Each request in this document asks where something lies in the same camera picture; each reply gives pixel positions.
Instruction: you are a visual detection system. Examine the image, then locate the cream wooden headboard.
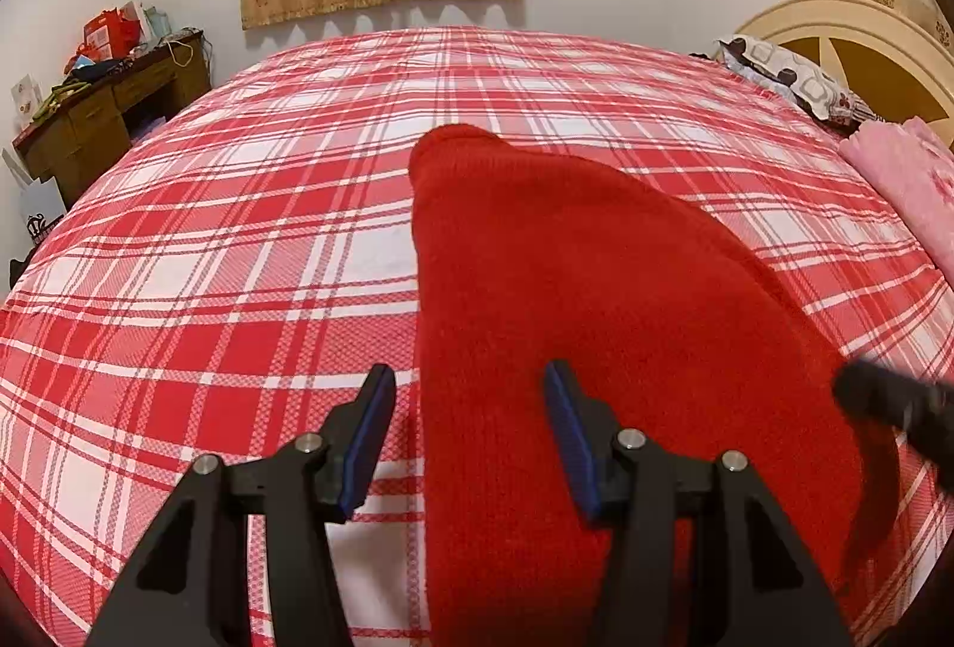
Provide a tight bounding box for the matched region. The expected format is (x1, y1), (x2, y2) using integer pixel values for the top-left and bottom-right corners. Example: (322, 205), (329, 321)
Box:
(739, 0), (952, 148)

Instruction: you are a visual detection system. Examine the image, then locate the red knitted sweater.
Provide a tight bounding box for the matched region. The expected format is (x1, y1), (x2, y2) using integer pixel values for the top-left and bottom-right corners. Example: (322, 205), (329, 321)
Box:
(409, 125), (899, 645)

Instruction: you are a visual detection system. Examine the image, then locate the white paper bag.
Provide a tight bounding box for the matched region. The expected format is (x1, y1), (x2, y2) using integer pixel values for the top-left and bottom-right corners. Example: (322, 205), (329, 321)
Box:
(11, 75), (42, 123)

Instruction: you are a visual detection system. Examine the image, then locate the brown wooden desk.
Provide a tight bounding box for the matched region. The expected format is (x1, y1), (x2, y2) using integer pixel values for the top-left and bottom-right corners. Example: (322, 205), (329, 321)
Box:
(13, 29), (210, 205)

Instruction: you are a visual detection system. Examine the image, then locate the patterned grey white pillow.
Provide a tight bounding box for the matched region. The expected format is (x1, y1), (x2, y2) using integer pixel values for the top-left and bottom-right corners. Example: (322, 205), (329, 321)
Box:
(718, 35), (879, 135)

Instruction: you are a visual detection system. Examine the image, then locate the pink folded blanket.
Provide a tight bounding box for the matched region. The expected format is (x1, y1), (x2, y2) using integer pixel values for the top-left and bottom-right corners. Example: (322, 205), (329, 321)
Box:
(838, 117), (954, 284)

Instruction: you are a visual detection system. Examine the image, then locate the red gift bag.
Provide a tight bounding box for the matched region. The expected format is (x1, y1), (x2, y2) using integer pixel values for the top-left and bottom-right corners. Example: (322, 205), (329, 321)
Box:
(76, 9), (141, 63)

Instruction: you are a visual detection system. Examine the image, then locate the red white plaid bedspread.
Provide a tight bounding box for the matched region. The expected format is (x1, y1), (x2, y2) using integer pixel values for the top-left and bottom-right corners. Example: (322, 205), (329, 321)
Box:
(2, 29), (952, 645)

